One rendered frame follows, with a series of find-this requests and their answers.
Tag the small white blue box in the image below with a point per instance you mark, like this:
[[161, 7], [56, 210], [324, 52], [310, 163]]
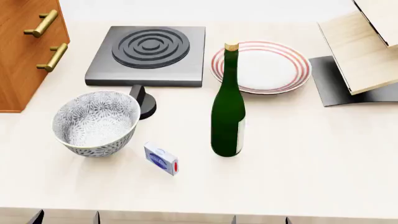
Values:
[[160, 157]]

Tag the white grey patterned bowl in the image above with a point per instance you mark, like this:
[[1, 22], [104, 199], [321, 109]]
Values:
[[93, 123]]

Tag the black rack base plate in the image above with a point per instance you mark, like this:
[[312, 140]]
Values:
[[326, 79]]

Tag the grey electric hot plate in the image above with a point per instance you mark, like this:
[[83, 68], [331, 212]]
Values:
[[149, 58]]

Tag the orange wooden cabinet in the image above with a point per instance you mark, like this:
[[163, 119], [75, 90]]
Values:
[[18, 58]]

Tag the light wood slanted rack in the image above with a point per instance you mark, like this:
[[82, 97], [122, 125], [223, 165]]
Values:
[[360, 53]]

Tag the black hot plate knob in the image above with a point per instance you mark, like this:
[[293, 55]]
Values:
[[144, 102]]

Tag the green glass wine bottle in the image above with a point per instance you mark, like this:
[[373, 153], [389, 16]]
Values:
[[228, 112]]

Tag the white plate with red rings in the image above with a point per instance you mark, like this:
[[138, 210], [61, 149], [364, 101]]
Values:
[[267, 70]]

